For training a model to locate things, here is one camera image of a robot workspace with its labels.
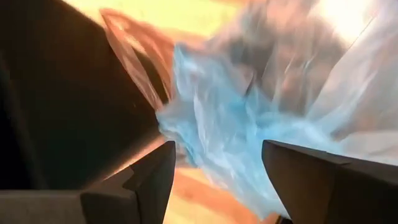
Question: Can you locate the blue liner bag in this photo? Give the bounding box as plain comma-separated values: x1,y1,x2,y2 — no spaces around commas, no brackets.
99,0,398,220

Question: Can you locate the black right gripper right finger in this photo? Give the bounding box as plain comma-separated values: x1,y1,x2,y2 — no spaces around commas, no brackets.
262,139,398,224

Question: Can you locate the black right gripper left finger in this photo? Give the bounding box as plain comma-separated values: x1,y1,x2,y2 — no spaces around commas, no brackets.
0,141,177,224

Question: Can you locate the black trash bin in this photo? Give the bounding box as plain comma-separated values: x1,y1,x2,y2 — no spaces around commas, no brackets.
0,0,170,191

